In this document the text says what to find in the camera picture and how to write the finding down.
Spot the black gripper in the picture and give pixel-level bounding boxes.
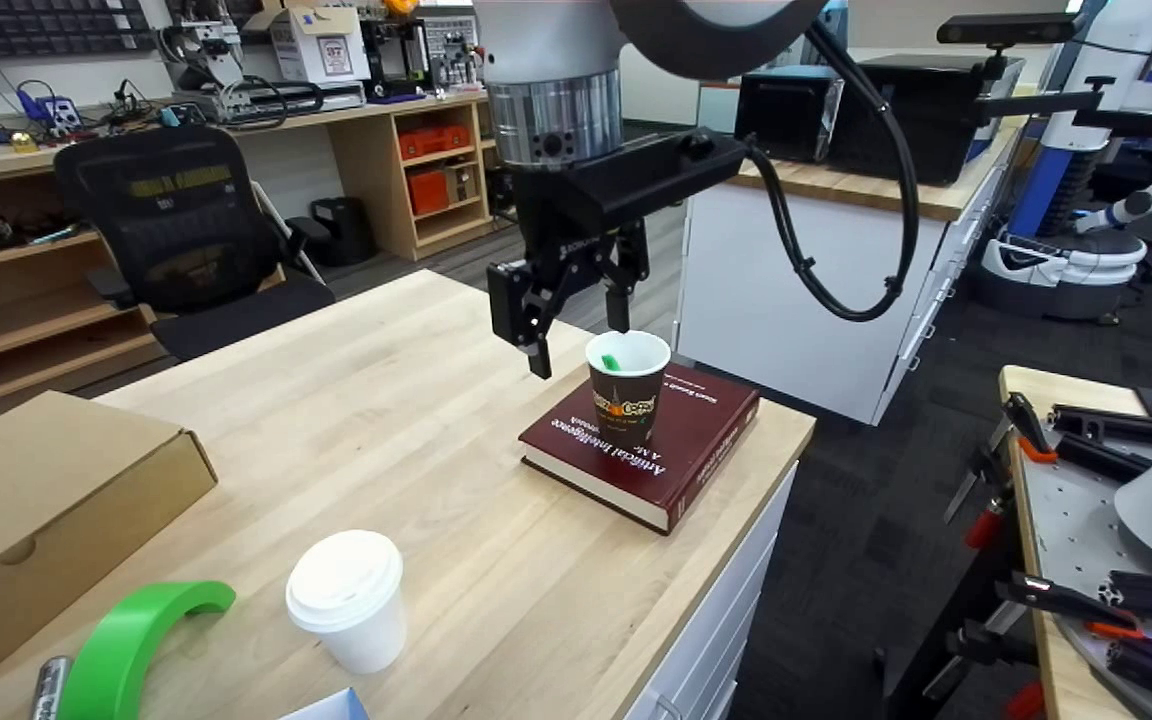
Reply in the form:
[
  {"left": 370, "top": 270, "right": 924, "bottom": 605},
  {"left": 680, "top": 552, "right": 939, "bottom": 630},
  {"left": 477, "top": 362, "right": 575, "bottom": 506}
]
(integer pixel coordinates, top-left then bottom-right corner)
[{"left": 487, "top": 150, "right": 662, "bottom": 383}]

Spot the brown paper coffee cup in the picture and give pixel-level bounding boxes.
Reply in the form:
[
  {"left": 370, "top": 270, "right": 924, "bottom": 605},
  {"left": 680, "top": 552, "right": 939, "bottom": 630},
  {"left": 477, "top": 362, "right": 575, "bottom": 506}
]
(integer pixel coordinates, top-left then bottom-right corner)
[{"left": 586, "top": 330, "right": 677, "bottom": 454}]

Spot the white lidded paper cup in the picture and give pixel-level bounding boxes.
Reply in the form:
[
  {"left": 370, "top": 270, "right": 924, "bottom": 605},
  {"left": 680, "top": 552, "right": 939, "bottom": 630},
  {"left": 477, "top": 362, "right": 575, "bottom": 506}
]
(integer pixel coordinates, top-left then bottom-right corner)
[{"left": 281, "top": 528, "right": 413, "bottom": 675}]

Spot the orange storage bin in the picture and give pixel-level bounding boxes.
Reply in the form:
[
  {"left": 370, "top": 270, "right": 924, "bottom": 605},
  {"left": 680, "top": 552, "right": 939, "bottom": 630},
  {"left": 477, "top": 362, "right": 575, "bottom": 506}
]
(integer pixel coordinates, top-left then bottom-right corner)
[
  {"left": 409, "top": 164, "right": 457, "bottom": 219},
  {"left": 399, "top": 118, "right": 477, "bottom": 159}
]

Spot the dark red hardcover book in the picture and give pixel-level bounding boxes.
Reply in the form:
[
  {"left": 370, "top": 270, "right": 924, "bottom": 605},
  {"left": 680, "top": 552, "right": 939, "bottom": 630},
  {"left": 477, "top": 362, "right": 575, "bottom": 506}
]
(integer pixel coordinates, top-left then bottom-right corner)
[{"left": 515, "top": 355, "right": 764, "bottom": 538}]

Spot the white cabinet with wooden top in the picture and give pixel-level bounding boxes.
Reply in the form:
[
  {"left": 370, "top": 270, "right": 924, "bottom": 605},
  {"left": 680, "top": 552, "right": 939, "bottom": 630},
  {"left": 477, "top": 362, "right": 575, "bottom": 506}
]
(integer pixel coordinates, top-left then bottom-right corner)
[{"left": 673, "top": 118, "right": 1027, "bottom": 432}]

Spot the black bag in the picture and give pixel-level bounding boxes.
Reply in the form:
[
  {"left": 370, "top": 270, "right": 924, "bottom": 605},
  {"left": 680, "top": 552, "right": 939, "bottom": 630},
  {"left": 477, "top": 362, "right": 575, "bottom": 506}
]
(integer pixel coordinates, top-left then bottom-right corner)
[{"left": 293, "top": 192, "right": 380, "bottom": 270}]

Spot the small black monitor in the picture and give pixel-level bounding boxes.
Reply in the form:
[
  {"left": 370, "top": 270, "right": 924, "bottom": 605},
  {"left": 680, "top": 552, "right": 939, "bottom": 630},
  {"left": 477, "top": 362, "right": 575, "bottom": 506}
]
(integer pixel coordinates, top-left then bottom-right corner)
[{"left": 734, "top": 73, "right": 836, "bottom": 169}]

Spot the black 3D printer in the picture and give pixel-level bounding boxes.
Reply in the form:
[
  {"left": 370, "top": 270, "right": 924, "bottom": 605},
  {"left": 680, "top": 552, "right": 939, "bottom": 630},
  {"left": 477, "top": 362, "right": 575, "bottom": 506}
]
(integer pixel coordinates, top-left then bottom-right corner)
[{"left": 360, "top": 13, "right": 441, "bottom": 106}]

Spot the white carton box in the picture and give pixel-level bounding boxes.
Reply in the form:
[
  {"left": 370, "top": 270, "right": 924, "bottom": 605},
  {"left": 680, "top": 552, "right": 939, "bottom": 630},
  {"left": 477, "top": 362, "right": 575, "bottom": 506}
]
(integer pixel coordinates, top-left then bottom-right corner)
[{"left": 268, "top": 3, "right": 373, "bottom": 96}]

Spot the white table drawer base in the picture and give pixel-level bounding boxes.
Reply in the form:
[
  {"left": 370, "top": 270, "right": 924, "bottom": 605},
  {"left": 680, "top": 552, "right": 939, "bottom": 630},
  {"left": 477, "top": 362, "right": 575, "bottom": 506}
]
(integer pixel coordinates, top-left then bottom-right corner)
[{"left": 620, "top": 466, "right": 803, "bottom": 720}]

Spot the black mesh office chair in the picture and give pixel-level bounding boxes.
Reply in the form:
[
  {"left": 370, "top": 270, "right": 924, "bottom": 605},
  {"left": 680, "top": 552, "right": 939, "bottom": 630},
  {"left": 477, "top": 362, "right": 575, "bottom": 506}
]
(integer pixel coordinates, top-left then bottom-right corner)
[{"left": 52, "top": 125, "right": 341, "bottom": 364}]

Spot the black electronics stack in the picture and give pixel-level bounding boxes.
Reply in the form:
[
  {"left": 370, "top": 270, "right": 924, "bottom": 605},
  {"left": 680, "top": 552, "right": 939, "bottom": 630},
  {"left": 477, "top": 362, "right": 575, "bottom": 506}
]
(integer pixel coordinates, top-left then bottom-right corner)
[{"left": 155, "top": 13, "right": 318, "bottom": 131}]

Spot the black clamp with orange tip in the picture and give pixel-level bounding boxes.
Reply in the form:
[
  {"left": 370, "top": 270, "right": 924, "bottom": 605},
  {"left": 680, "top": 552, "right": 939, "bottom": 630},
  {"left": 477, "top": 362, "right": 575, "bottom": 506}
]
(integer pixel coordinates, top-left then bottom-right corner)
[{"left": 1000, "top": 390, "right": 1067, "bottom": 468}]

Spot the white and blue mobile robot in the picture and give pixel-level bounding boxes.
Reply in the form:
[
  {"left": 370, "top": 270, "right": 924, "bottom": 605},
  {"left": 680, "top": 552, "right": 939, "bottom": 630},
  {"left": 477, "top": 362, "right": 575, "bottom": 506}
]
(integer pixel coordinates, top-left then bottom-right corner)
[{"left": 980, "top": 0, "right": 1152, "bottom": 291}]

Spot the low wooden shelf unit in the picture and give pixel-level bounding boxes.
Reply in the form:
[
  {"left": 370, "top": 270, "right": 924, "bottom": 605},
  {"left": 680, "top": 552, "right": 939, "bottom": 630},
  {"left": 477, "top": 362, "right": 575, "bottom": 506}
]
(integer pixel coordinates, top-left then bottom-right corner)
[{"left": 0, "top": 131, "right": 171, "bottom": 446}]

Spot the wooden side table with tools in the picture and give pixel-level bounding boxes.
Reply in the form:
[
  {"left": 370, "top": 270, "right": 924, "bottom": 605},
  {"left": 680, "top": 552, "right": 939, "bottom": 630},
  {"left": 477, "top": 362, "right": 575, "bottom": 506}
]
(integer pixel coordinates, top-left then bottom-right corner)
[{"left": 997, "top": 362, "right": 1152, "bottom": 720}]

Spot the green tape roll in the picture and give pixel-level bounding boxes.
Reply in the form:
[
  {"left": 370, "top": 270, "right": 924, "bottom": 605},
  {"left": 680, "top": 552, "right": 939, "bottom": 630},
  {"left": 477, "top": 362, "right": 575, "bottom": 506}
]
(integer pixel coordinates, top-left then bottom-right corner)
[{"left": 56, "top": 576, "right": 241, "bottom": 720}]

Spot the black bar clamp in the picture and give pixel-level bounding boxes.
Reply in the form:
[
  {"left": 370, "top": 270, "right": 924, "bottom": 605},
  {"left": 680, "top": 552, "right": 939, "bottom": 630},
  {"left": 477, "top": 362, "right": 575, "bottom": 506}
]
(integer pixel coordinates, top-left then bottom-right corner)
[{"left": 1050, "top": 395, "right": 1152, "bottom": 489}]

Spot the flat cardboard box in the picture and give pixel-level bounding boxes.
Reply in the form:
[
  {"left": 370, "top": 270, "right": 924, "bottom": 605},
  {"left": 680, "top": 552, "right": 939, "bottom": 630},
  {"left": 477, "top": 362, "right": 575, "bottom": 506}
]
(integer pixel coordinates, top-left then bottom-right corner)
[{"left": 0, "top": 390, "right": 226, "bottom": 711}]

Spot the black pegboard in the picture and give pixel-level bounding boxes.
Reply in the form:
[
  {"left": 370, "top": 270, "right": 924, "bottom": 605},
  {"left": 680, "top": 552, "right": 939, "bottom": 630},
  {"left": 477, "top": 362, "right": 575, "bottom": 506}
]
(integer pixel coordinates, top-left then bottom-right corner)
[{"left": 0, "top": 0, "right": 159, "bottom": 55}]

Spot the grey marker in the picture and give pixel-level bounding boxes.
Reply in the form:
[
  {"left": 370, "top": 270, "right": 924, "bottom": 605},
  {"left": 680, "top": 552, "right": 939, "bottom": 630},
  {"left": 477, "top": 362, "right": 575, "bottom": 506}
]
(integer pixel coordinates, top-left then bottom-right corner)
[{"left": 27, "top": 653, "right": 77, "bottom": 720}]

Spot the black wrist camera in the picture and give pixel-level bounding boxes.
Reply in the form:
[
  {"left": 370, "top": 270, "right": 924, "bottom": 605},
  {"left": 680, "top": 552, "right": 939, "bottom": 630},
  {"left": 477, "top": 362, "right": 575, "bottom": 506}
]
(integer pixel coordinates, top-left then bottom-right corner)
[{"left": 600, "top": 131, "right": 754, "bottom": 203}]

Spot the black camera on stand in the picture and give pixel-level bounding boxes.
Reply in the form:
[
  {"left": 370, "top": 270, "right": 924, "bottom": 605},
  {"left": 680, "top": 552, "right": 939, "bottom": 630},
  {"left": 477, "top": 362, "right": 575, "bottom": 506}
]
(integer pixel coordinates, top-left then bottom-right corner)
[{"left": 934, "top": 13, "right": 1107, "bottom": 131}]

